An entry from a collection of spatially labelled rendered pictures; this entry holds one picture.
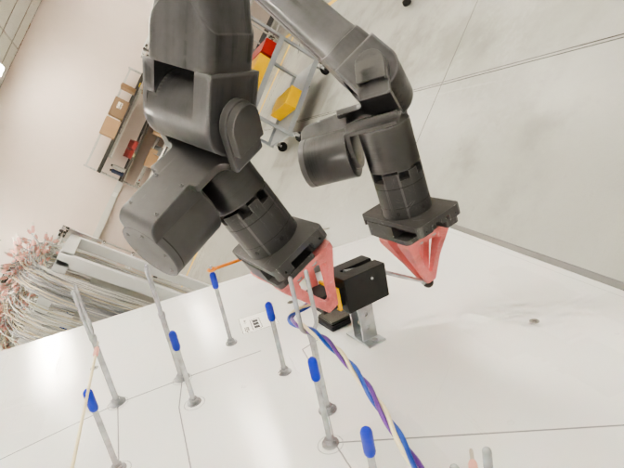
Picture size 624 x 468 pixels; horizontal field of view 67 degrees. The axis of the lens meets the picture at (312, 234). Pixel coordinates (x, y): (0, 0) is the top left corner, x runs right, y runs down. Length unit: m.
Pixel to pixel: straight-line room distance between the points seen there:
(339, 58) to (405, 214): 0.19
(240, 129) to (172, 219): 0.09
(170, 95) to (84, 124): 8.31
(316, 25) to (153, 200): 0.33
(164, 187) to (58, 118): 8.34
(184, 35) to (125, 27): 8.60
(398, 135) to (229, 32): 0.22
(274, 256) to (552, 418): 0.27
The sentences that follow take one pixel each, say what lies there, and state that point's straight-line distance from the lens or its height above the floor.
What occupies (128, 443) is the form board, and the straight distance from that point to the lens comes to 0.53.
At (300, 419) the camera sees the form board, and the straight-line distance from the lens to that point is 0.47.
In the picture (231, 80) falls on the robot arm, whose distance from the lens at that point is 0.37.
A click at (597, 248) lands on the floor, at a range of 1.80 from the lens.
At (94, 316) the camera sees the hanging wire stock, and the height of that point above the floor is 1.31.
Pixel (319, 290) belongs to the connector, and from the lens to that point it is 0.52.
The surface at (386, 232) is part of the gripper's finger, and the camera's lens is 0.55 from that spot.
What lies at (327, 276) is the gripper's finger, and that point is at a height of 1.19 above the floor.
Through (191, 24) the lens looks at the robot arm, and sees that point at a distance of 0.36.
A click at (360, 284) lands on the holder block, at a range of 0.52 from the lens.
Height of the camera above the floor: 1.41
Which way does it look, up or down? 24 degrees down
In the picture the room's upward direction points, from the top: 65 degrees counter-clockwise
